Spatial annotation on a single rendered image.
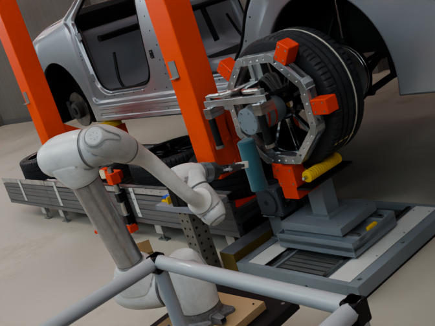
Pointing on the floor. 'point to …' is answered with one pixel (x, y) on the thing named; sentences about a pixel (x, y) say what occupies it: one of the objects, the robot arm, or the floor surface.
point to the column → (199, 238)
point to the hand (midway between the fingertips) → (241, 165)
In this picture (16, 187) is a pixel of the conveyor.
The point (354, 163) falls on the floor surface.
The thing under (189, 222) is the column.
